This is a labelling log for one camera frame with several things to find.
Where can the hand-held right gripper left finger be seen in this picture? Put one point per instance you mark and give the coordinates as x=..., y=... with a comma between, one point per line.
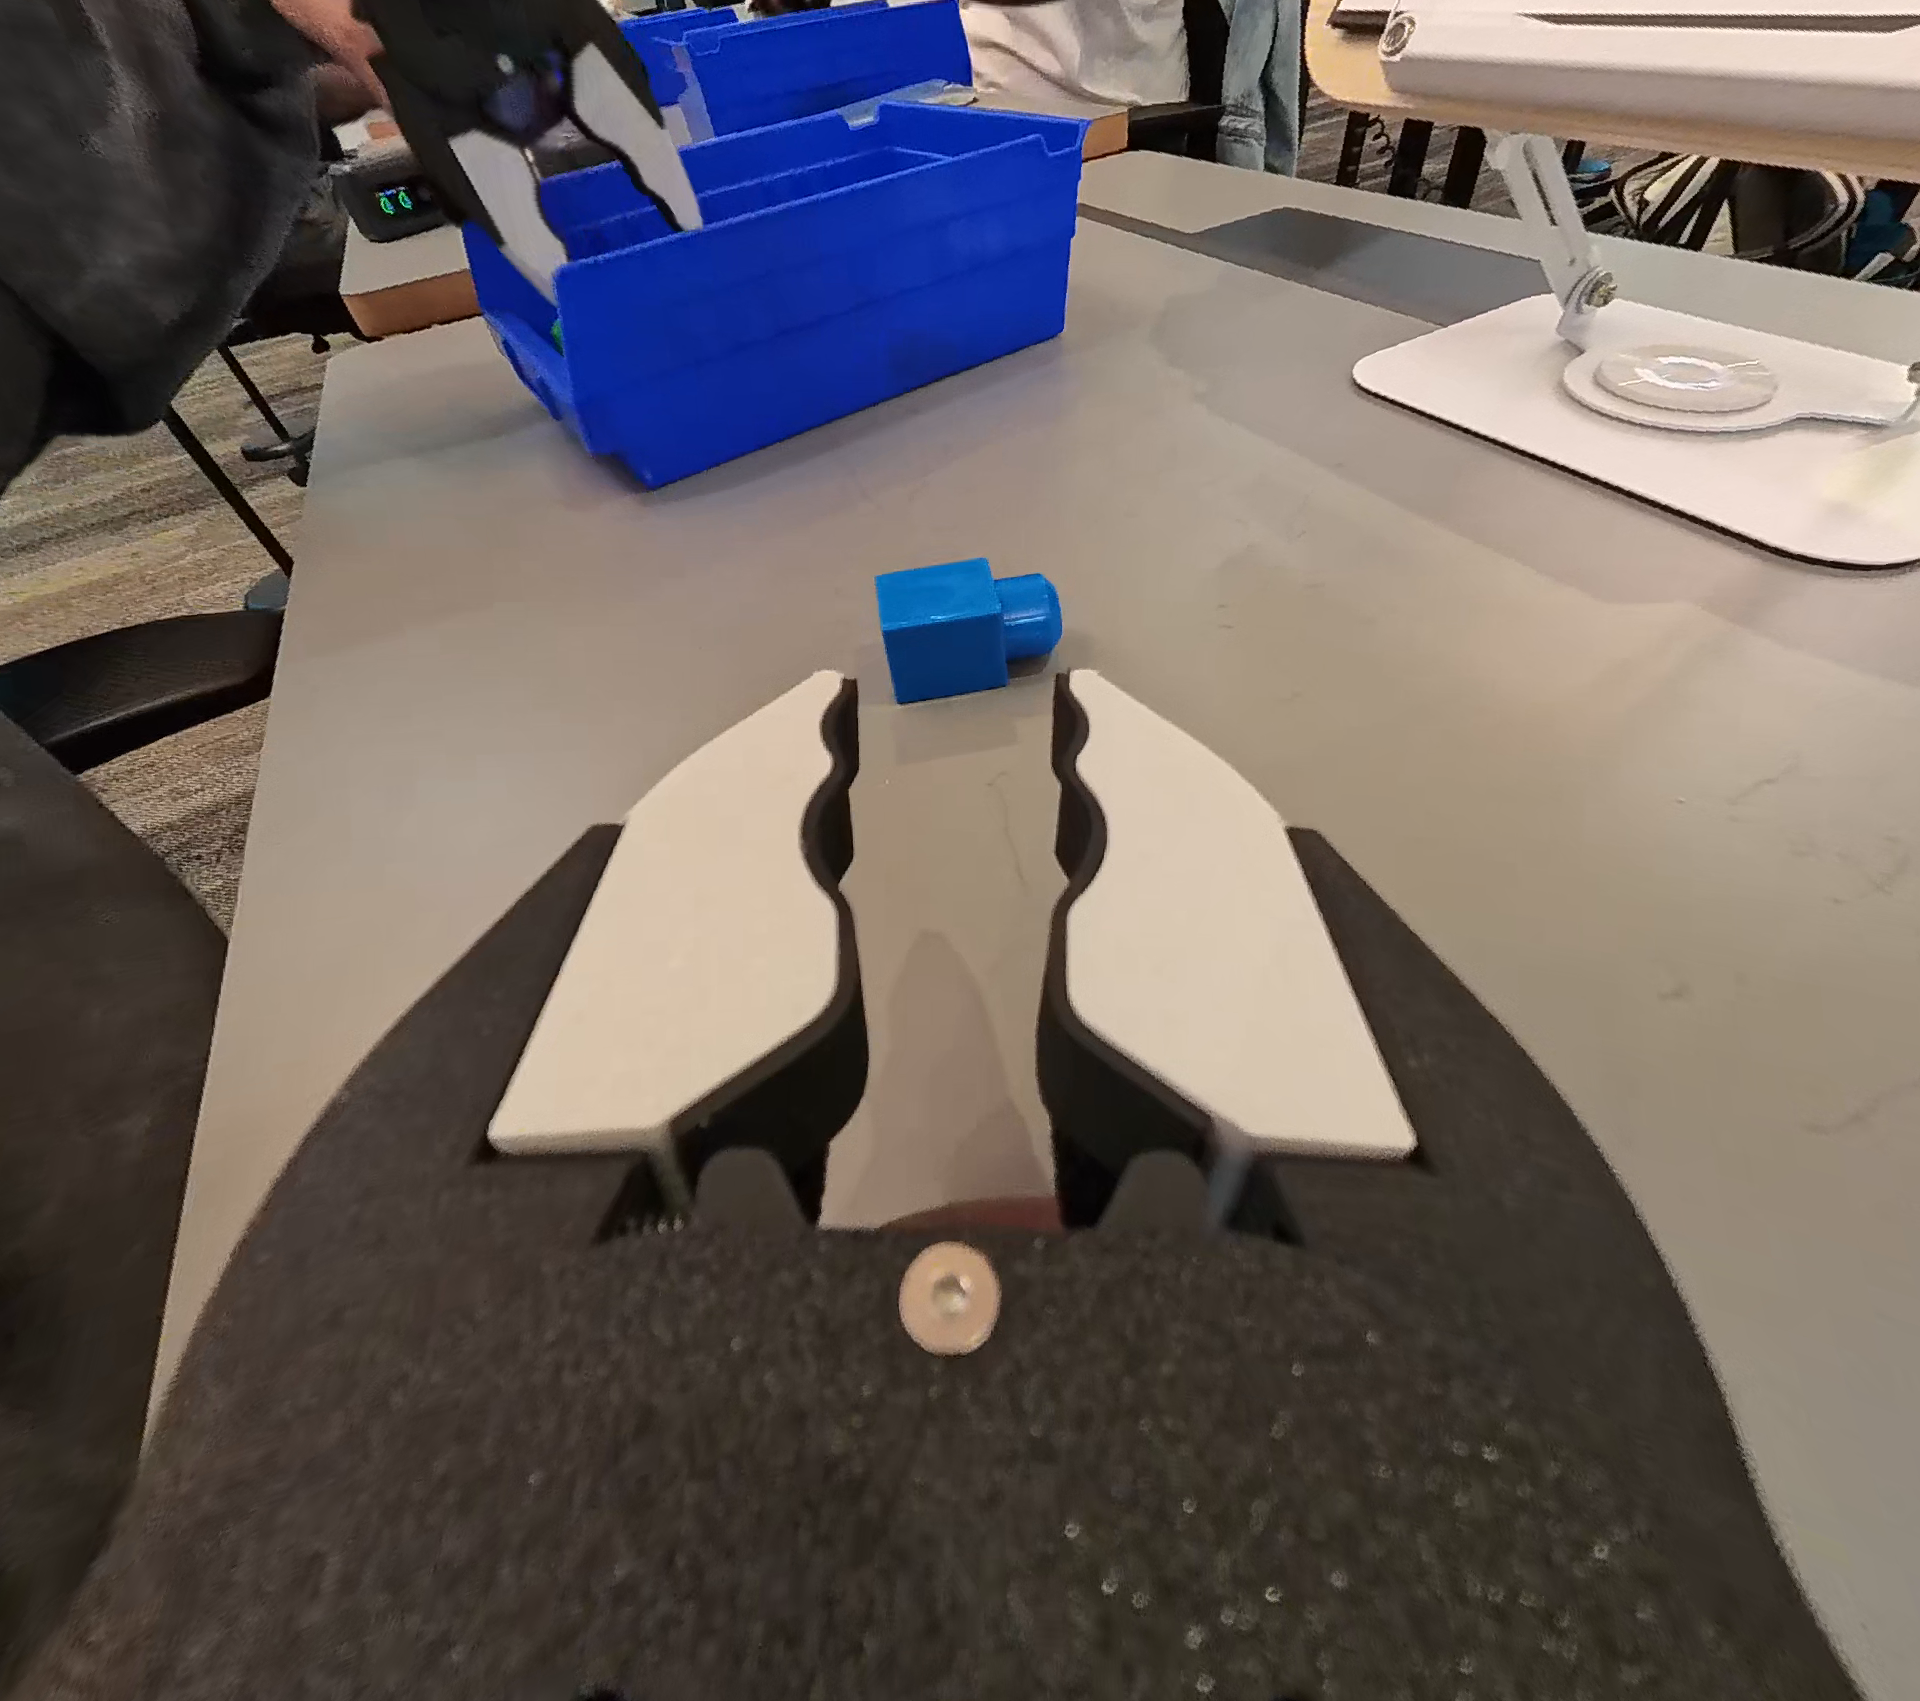
x=675, y=981

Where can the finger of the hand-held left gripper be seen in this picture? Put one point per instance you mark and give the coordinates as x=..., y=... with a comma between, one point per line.
x=639, y=134
x=511, y=201

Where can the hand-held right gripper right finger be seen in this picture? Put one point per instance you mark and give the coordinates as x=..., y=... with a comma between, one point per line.
x=1230, y=981

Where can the blue plastic bin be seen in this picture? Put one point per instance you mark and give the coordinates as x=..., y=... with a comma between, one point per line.
x=825, y=336
x=841, y=58

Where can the blue one-stud building block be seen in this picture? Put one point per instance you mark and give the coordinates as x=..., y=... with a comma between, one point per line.
x=945, y=628

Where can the person's left forearm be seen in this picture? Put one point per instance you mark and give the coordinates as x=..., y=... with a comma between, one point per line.
x=121, y=156

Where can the black device with green light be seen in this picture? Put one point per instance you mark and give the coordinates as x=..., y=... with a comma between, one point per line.
x=386, y=201

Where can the clear plastic pouch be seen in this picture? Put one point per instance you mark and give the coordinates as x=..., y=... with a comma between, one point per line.
x=914, y=98

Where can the person's own dark clothing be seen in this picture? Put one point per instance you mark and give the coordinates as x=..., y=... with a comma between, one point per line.
x=90, y=1130

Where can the white document stand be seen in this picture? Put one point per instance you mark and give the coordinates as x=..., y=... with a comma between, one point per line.
x=1724, y=456

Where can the black white striped bag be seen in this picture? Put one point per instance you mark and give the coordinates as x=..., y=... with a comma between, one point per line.
x=1740, y=208

